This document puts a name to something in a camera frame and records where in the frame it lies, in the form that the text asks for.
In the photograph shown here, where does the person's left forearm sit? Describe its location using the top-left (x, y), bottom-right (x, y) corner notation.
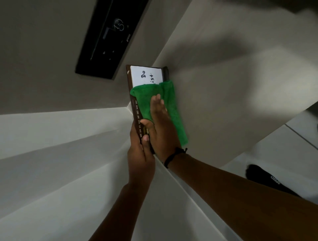
top-left (88, 182), bottom-right (149, 241)

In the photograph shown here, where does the black sock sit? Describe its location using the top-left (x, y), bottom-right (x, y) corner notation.
top-left (245, 164), bottom-right (301, 197)

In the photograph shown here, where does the person's right hand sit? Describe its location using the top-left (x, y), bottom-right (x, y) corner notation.
top-left (140, 94), bottom-right (184, 163)

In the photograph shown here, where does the green microfiber cloth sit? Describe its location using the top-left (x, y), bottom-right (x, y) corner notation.
top-left (130, 80), bottom-right (188, 147)

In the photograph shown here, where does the brown framed whiteboard calendar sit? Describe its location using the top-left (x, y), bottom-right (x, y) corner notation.
top-left (126, 65), bottom-right (170, 155)

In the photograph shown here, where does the person's left hand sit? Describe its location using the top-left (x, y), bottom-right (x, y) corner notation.
top-left (127, 121), bottom-right (156, 186)

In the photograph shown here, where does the black wrist band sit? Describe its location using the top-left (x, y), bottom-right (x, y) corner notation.
top-left (163, 147), bottom-right (188, 169)

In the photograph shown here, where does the person's right forearm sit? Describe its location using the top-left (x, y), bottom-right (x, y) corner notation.
top-left (164, 153), bottom-right (318, 241)

